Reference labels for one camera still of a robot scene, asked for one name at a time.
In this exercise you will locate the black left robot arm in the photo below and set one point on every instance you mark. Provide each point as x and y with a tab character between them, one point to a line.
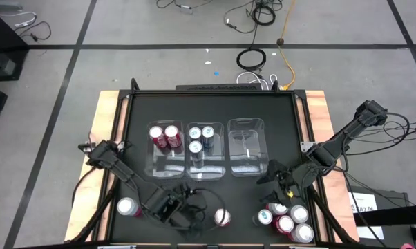
125	173

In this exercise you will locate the small pink object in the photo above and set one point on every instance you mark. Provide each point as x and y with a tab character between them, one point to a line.
407	246

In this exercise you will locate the black flat bar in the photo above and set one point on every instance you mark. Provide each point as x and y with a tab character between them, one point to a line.
394	215

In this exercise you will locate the black round floor plug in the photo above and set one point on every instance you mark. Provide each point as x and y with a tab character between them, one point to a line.
280	41

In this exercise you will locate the light wooden table board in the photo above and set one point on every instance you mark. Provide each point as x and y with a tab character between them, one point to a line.
106	103

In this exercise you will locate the black cabinet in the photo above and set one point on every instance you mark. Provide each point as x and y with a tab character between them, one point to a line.
0	41

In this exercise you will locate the gray adapter box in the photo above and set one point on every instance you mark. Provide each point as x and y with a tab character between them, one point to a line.
186	9

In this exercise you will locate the clear plastic storage bin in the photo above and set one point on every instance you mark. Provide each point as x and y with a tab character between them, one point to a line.
164	169
247	162
211	169

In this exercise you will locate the white red Spindrift can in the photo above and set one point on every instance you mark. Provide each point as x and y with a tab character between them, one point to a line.
303	232
299	213
278	209

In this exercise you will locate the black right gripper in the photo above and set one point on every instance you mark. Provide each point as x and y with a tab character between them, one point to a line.
285	181

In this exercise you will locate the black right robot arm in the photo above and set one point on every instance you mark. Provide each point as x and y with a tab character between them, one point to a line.
346	133

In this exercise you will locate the white paper sheet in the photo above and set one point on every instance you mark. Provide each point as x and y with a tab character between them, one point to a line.
370	233

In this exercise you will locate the black equipment box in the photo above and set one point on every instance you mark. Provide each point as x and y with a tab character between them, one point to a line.
391	198

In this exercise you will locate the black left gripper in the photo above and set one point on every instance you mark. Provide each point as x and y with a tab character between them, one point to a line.
182	204

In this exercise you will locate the white paper label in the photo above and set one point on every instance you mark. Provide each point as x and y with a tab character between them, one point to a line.
361	200

